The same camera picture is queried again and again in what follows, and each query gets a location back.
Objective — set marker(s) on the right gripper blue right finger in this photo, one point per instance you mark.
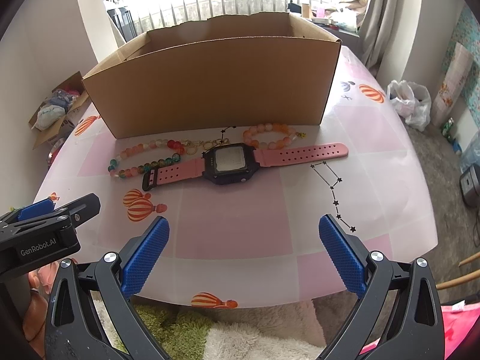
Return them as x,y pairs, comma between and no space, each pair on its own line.
414,329

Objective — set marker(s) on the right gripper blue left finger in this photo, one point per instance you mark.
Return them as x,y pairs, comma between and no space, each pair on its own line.
73,328

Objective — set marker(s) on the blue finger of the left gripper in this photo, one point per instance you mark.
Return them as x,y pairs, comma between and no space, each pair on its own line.
82,209
37,209

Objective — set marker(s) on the pink strap digital watch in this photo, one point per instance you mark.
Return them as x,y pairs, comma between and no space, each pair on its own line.
235,163

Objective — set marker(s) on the left hand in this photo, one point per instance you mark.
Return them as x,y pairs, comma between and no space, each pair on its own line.
35,317

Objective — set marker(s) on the open cardboard box with clutter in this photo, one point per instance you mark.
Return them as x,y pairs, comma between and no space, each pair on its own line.
60,112

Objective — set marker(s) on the grey trash bin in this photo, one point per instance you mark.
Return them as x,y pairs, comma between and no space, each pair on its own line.
470,186

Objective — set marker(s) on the large cardboard box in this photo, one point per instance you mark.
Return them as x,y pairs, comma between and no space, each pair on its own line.
224,71

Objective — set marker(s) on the white plastic bag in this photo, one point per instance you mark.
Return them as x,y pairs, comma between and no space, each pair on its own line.
412,102

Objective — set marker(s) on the grey curtain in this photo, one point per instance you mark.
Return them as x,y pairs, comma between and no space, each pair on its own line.
375,32

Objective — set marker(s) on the floral blue wall cloth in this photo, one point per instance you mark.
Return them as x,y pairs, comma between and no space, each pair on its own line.
461,65

